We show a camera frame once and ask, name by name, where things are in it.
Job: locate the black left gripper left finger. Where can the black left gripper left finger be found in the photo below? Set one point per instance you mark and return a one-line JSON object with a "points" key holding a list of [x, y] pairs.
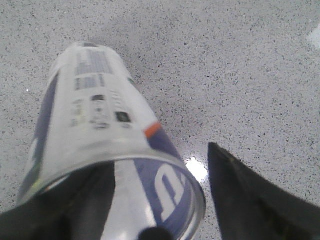
{"points": [[62, 207]]}

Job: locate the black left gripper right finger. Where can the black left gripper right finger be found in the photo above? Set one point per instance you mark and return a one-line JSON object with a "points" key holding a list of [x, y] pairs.
{"points": [[249, 207]]}

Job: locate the white blue tennis ball can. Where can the white blue tennis ball can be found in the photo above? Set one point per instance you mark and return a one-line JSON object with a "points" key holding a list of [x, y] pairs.
{"points": [[97, 133]]}

